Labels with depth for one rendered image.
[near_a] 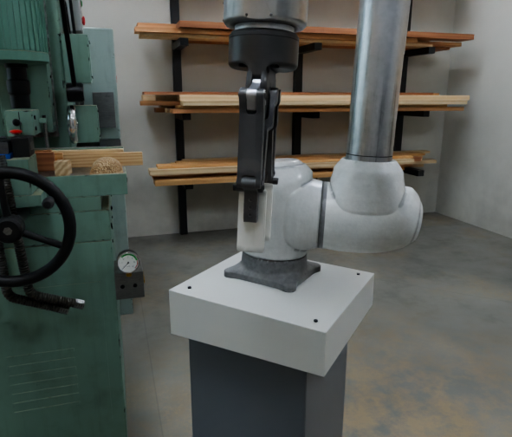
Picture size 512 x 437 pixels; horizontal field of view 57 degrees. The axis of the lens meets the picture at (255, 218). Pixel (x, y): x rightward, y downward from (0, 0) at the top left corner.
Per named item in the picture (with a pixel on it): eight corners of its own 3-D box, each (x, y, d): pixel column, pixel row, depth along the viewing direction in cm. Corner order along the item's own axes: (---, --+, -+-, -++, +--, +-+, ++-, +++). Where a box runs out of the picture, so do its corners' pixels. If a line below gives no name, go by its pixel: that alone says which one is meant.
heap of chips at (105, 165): (89, 174, 128) (87, 160, 127) (91, 167, 141) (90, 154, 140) (123, 172, 130) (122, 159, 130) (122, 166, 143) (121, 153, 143)
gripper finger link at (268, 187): (248, 182, 56) (249, 181, 56) (245, 239, 57) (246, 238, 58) (272, 184, 55) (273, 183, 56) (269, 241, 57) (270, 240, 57)
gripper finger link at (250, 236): (267, 189, 51) (266, 190, 50) (263, 251, 52) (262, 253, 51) (240, 187, 51) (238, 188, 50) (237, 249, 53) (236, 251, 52)
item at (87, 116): (70, 142, 153) (67, 105, 150) (72, 140, 160) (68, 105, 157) (100, 142, 156) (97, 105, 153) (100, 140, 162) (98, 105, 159)
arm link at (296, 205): (247, 238, 120) (250, 152, 115) (318, 244, 118) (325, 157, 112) (234, 257, 105) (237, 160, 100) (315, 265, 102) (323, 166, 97)
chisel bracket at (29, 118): (8, 141, 130) (3, 110, 128) (17, 138, 143) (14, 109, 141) (37, 140, 132) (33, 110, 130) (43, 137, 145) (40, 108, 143)
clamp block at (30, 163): (-34, 198, 111) (-40, 160, 109) (-19, 188, 124) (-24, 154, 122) (34, 195, 116) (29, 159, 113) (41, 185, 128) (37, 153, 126)
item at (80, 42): (65, 82, 150) (60, 33, 146) (67, 83, 159) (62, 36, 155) (93, 82, 153) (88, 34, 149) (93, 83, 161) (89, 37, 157)
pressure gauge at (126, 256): (117, 281, 130) (115, 253, 128) (117, 276, 133) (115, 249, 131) (140, 278, 132) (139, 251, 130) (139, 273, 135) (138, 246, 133)
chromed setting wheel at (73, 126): (68, 146, 146) (64, 105, 142) (71, 142, 157) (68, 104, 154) (78, 146, 146) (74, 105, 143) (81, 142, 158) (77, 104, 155)
